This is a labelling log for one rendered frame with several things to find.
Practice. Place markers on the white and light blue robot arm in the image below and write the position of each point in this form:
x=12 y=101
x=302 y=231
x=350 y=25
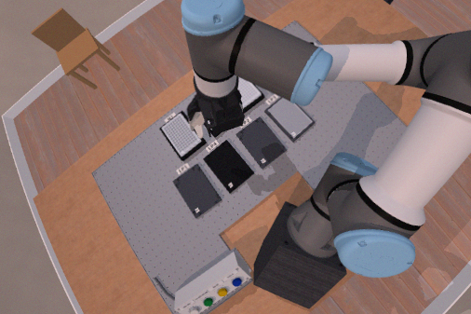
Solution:
x=372 y=217

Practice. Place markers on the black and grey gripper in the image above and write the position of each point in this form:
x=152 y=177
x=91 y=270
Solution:
x=224 y=113

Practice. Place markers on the white button panel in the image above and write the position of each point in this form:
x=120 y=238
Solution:
x=211 y=285

